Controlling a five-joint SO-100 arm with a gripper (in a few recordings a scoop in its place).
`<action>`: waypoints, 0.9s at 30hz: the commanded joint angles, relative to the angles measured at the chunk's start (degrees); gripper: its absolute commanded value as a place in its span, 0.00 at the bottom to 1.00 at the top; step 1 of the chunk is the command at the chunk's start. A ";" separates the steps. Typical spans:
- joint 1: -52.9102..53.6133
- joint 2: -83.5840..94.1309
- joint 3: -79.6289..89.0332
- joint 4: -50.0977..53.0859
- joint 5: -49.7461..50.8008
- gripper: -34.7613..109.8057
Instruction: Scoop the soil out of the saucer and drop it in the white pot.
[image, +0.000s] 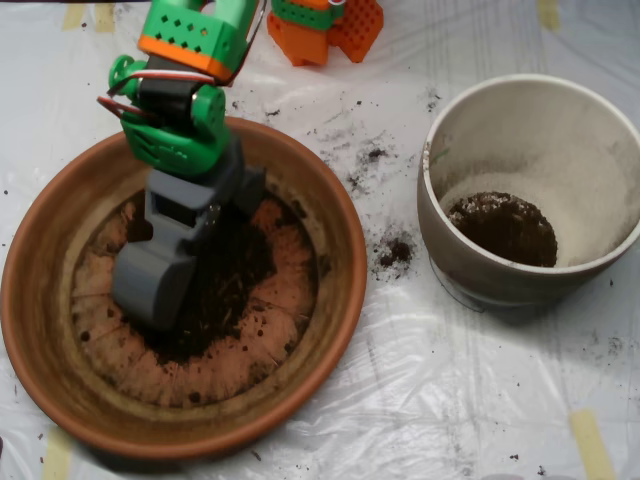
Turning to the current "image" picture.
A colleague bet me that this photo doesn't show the dark potting soil pile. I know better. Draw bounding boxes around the dark potting soil pile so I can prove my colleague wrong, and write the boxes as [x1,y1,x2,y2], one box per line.
[119,184,334,366]

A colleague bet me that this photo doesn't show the dark potting soil layer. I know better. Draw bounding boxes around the dark potting soil layer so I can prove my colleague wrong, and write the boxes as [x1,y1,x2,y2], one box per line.
[446,191,559,269]

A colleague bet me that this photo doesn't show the orange and green robot base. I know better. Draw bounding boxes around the orange and green robot base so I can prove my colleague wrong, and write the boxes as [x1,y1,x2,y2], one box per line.
[266,0,385,67]

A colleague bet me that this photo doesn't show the terracotta clay saucer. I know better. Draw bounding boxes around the terracotta clay saucer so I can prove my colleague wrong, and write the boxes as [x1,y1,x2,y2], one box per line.
[0,113,369,461]

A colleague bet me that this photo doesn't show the small spilled soil clump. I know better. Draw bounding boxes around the small spilled soil clump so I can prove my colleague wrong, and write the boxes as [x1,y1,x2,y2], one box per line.
[372,234,416,274]

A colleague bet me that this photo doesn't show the white ceramic plant pot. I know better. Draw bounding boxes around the white ceramic plant pot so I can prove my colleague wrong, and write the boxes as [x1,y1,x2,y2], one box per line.
[417,73,640,309]

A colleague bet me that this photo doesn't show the beige masking tape strip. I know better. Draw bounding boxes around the beige masking tape strip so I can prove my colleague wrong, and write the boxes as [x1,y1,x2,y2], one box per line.
[94,3,116,34]
[62,3,85,31]
[537,0,561,30]
[42,427,75,480]
[569,408,616,480]

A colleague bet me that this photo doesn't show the clear plastic cover sheet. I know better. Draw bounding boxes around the clear plastic cover sheet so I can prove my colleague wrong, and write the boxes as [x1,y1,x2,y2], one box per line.
[0,0,640,480]

